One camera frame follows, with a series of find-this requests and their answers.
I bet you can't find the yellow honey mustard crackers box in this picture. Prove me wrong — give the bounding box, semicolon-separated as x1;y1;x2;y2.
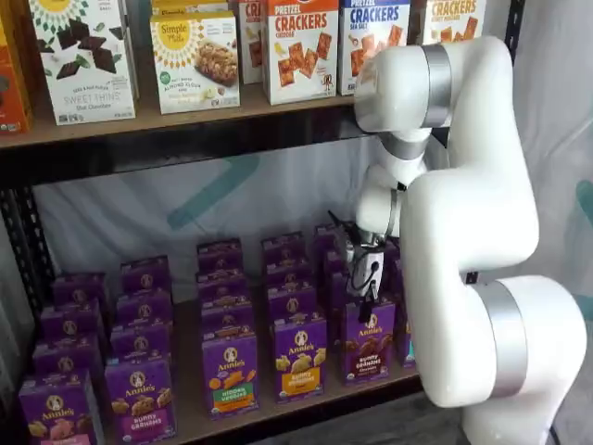
423;0;488;47

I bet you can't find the purple Annie's box brown patch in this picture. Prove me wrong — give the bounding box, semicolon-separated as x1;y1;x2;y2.
342;296;397;388

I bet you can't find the black looped gripper cable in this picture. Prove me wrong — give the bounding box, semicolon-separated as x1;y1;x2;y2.
350;261;382;321

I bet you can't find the blue sea salt crackers box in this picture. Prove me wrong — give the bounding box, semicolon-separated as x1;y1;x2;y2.
337;0;411;97

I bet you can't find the orange cheddar pretzel crackers box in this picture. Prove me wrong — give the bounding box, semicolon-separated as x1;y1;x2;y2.
262;0;340;107

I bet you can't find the purple Annie's snack box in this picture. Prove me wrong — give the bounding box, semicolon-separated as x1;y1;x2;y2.
196;236;245;273
322;248;349;276
199;288;254;314
109;321;174;365
120;254;173;296
51;272;113;310
383;237;404;300
259;230;308;268
32;335;106;386
201;309;258;340
264;263;314;291
313;222;349;254
267;286;322;324
39;299;110;345
196;268;249;295
329;270;354;354
115;287;175;328

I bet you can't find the Simple Mills almond bar box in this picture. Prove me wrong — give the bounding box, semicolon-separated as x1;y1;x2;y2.
151;0;231;18
149;9;242;116

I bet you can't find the white backdrop sheet teal print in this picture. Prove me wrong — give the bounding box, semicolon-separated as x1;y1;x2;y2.
0;0;593;445

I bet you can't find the Sweet Thins chocolate box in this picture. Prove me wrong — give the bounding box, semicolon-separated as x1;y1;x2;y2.
28;0;137;127
121;0;141;101

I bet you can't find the purple Annie's box magenta patch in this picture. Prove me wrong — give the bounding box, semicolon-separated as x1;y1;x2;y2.
104;356;179;445

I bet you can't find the purple Annie's box yellow patch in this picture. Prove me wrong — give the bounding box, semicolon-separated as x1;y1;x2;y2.
271;316;330;405

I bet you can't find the orange snack box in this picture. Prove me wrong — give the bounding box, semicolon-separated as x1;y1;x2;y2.
0;0;35;136

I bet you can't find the thin black cable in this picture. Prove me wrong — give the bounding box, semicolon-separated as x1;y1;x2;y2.
326;210;359;234

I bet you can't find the purple Annie's box green patch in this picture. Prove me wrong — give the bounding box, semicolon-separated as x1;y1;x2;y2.
201;333;261;421

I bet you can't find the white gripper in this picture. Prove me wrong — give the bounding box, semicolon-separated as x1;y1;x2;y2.
346;245;386;324

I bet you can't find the purple Annie's box pink patch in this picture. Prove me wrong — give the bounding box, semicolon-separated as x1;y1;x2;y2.
18;370;106;445

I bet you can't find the wooden shelf board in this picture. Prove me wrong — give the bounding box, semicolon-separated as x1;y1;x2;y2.
27;257;428;445
0;79;368;150

